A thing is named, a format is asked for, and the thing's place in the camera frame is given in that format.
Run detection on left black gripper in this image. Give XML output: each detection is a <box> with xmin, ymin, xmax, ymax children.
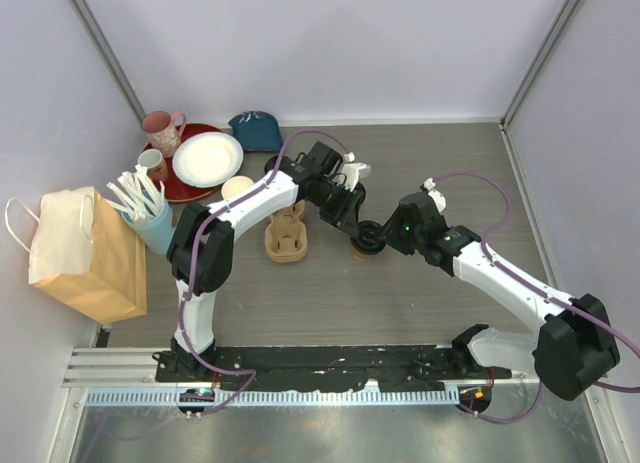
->
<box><xmin>311</xmin><ymin>179</ymin><xmax>364</xmax><ymax>239</ymax></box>

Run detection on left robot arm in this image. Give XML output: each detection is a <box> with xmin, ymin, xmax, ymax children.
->
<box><xmin>167</xmin><ymin>142</ymin><xmax>371</xmax><ymax>382</ymax></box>

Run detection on small pink floral mug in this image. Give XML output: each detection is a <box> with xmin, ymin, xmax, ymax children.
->
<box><xmin>138</xmin><ymin>148</ymin><xmax>169</xmax><ymax>182</ymax></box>

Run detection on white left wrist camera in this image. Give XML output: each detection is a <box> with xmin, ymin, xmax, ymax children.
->
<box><xmin>341</xmin><ymin>152</ymin><xmax>371</xmax><ymax>191</ymax></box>

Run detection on aluminium rail frame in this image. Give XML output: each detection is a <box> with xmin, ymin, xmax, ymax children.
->
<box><xmin>63</xmin><ymin>345</ymin><xmax>537</xmax><ymax>415</ymax></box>

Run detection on light blue holder cup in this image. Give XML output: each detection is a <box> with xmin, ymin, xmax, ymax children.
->
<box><xmin>120</xmin><ymin>202</ymin><xmax>175</xmax><ymax>255</ymax></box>

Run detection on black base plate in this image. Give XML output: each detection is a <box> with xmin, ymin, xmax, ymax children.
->
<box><xmin>153</xmin><ymin>343</ymin><xmax>514</xmax><ymax>392</ymax></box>

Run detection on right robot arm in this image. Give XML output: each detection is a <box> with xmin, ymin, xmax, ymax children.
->
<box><xmin>380</xmin><ymin>190</ymin><xmax>620</xmax><ymax>401</ymax></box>

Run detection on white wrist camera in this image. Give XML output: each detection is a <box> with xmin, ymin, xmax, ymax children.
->
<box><xmin>421</xmin><ymin>178</ymin><xmax>447</xmax><ymax>213</ymax></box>
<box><xmin>341</xmin><ymin>152</ymin><xmax>371</xmax><ymax>191</ymax></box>

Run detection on brown pulp cup carrier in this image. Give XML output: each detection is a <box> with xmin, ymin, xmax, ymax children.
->
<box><xmin>264</xmin><ymin>201</ymin><xmax>308</xmax><ymax>264</ymax></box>

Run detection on brown paper cup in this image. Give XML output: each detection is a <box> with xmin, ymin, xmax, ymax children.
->
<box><xmin>352</xmin><ymin>248</ymin><xmax>377</xmax><ymax>261</ymax></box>

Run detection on stack of black lids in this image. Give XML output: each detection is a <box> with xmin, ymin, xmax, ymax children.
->
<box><xmin>264</xmin><ymin>156</ymin><xmax>278</xmax><ymax>174</ymax></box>

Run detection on stacked brown paper cups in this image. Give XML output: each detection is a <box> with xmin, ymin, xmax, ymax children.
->
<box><xmin>221</xmin><ymin>175</ymin><xmax>254</xmax><ymax>200</ymax></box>

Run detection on brown paper bag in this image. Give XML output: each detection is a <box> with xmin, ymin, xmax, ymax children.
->
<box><xmin>4</xmin><ymin>187</ymin><xmax>147</xmax><ymax>325</ymax></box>

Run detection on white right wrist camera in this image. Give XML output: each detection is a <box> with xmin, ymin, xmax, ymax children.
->
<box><xmin>421</xmin><ymin>178</ymin><xmax>447</xmax><ymax>213</ymax></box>

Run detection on white paper plate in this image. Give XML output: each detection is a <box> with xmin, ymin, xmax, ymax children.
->
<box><xmin>172</xmin><ymin>132</ymin><xmax>244</xmax><ymax>188</ymax></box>

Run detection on tall pink floral mug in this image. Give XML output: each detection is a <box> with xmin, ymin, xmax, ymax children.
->
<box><xmin>141</xmin><ymin>111</ymin><xmax>187</xmax><ymax>158</ymax></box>

